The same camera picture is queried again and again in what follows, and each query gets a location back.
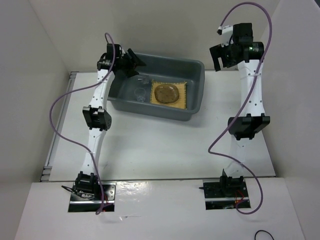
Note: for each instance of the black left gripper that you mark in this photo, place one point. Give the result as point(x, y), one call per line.
point(129, 71)

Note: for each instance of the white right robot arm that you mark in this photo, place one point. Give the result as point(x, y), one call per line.
point(251, 117)

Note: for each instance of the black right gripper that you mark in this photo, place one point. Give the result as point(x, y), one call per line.
point(217, 51)

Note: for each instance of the clear plastic cup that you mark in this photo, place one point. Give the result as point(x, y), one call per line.
point(140, 94)
point(143, 79)

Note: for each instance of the bamboo woven mat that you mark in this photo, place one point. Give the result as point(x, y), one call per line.
point(169, 94)

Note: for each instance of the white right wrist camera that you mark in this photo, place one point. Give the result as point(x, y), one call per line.
point(226, 34)

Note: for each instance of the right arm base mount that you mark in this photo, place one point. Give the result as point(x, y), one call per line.
point(219, 196)

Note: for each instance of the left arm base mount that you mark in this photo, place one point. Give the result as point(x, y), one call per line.
point(87, 201)

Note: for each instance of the grey plastic bin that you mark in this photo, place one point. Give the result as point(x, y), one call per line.
point(161, 69)

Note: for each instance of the clear glass oval dish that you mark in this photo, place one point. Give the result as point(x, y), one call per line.
point(167, 91)
point(167, 94)

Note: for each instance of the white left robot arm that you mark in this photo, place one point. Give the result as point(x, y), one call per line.
point(97, 119)

